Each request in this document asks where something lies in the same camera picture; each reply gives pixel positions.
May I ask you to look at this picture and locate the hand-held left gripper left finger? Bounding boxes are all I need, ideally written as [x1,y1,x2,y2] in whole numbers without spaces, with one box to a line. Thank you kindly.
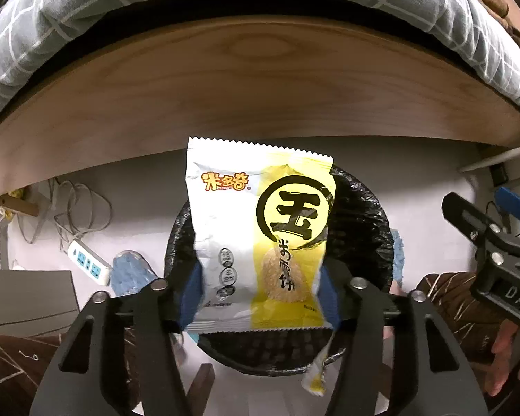
[28,264,206,416]

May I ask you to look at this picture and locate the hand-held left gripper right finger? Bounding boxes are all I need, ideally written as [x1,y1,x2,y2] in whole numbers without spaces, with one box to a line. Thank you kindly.
[316,264,490,416]

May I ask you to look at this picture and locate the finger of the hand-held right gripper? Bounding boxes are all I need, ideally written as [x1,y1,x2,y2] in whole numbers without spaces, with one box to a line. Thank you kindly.
[442,193,510,261]
[495,187,520,226]

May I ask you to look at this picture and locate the trash bin with black bag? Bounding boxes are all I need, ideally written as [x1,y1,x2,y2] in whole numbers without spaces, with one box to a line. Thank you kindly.
[164,165,395,375]

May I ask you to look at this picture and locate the white and yellow snack packet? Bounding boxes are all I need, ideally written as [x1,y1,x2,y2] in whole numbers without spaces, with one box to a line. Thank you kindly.
[185,136,339,397]

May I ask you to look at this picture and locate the person's right hand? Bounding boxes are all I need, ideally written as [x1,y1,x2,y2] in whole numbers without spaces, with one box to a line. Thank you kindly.
[485,318,520,395]

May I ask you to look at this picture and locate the white board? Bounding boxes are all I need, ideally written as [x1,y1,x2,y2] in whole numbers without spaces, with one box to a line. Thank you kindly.
[458,145,520,173]

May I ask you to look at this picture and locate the blue slipper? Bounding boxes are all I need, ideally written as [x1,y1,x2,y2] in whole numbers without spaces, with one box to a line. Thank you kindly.
[110,250,159,297]
[390,229,406,284]

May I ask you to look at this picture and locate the person's right leg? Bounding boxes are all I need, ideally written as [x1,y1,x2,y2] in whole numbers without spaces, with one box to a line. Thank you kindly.
[416,272,520,365]

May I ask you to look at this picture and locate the person's leg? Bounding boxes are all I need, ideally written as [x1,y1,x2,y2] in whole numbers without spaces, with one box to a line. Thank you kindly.
[416,272,520,365]
[0,333,70,416]

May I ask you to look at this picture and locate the white power strip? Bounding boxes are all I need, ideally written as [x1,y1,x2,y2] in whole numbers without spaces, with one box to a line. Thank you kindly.
[67,238,112,287]

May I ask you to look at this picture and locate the grey storage box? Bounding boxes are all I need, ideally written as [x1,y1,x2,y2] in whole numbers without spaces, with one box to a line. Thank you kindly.
[0,269,79,326]

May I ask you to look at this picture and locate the person's left leg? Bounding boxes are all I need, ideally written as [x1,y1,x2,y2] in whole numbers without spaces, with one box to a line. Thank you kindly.
[0,333,70,416]

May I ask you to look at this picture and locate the white power cable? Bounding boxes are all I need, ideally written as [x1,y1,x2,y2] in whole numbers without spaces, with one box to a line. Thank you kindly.
[21,177,113,252]

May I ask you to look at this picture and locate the wooden bed frame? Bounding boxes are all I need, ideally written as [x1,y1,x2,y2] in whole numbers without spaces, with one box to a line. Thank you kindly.
[0,19,520,217]

